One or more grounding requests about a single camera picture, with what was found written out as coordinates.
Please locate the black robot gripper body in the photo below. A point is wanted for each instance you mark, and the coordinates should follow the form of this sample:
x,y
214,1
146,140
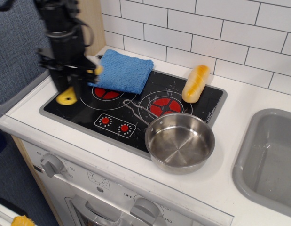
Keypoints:
x,y
67,52

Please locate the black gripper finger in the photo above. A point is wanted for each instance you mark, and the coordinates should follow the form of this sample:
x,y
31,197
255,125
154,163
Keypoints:
x,y
79,83
60,80

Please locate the yellow dish brush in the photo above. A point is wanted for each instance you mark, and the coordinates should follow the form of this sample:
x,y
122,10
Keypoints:
x,y
66,97

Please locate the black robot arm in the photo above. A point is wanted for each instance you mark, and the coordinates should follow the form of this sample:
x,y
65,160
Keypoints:
x,y
59,15

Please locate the blue folded cloth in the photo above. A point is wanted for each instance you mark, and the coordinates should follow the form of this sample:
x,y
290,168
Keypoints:
x,y
123,73

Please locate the black toy stove top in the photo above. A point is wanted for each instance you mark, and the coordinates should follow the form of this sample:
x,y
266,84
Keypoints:
x,y
121,119

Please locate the grey left oven knob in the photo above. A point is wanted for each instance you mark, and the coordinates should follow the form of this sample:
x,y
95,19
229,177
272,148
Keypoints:
x,y
51,165

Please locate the grey oven knob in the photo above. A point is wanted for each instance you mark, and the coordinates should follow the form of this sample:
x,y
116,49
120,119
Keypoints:
x,y
145,210
51,165

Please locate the stainless steel saucepan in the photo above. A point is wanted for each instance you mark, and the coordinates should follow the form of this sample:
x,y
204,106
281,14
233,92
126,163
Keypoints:
x,y
178,143

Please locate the toy bread loaf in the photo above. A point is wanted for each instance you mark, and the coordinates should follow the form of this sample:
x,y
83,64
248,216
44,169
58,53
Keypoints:
x,y
195,84

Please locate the grey right oven knob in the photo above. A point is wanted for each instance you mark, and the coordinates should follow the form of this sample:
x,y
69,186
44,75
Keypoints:
x,y
145,210

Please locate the yellow object bottom left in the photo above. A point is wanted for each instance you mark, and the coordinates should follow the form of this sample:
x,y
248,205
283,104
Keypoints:
x,y
22,221

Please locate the grey sink basin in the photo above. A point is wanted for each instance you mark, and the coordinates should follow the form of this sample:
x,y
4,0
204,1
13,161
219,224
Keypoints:
x,y
262,171

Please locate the oven door with handle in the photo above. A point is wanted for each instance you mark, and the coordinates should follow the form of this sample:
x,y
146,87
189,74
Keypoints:
x,y
96,212

